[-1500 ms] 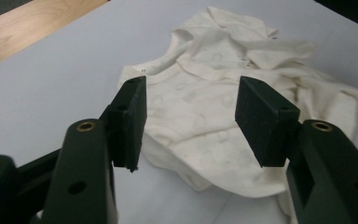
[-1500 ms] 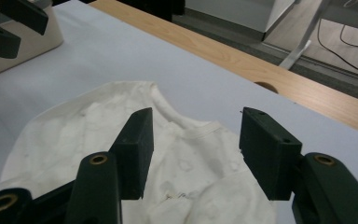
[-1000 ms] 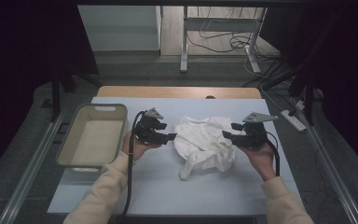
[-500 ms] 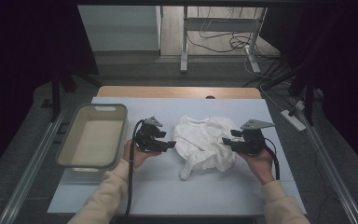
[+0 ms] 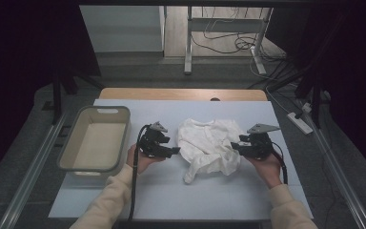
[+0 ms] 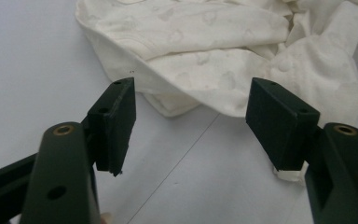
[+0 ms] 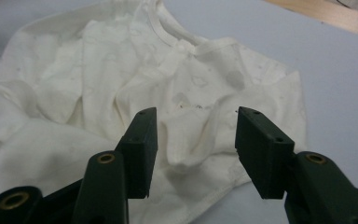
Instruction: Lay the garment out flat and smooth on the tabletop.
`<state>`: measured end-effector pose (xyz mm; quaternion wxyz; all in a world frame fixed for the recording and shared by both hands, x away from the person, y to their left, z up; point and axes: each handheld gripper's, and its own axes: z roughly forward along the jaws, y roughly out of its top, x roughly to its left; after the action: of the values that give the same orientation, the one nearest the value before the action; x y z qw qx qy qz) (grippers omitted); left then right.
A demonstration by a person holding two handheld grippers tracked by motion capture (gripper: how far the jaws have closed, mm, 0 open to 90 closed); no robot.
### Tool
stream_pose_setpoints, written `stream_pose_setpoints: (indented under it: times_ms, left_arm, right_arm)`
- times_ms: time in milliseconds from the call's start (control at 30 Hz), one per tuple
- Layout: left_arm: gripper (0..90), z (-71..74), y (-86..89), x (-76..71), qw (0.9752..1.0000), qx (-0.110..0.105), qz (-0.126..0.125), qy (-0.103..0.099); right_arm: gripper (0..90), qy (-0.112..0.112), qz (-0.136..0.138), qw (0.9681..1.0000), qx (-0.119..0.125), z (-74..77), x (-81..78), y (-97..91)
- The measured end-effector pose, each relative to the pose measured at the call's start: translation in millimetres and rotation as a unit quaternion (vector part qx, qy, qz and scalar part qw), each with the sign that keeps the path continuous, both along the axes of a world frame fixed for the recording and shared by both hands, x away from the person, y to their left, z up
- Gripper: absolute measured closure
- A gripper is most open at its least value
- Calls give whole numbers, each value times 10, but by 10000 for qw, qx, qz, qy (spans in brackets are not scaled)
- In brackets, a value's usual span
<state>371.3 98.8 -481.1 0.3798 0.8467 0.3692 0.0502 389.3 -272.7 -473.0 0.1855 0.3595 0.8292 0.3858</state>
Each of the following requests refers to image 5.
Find white floor cable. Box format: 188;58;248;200
249;47;299;115

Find wooden table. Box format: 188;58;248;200
98;88;269;102

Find dark curtain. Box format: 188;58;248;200
0;0;102;189
265;0;366;182

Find person's left hand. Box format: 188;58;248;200
126;143;167;176

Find white table mat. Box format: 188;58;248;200
48;98;315;221

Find beige plastic basket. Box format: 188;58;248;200
56;105;132;179

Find white plug adapter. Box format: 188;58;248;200
300;101;313;115

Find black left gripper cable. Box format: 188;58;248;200
127;124;153;222

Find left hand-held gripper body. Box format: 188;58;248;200
137;120;170;158

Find aluminium rail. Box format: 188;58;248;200
311;125;366;229
0;113;69;229

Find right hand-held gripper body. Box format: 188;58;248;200
247;123;281;161

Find white cabinet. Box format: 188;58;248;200
79;5;166;53

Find white baby garment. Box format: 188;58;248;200
176;117;246;185

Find black floor cable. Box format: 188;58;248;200
190;7;288;63

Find white metal desk frame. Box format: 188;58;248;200
184;6;274;76

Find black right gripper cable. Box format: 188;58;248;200
271;141;290;185

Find white power strip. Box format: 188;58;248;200
286;112;314;135

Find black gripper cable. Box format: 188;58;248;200
127;124;153;222
271;141;290;185

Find person's right hand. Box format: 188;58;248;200
246;152;284;190

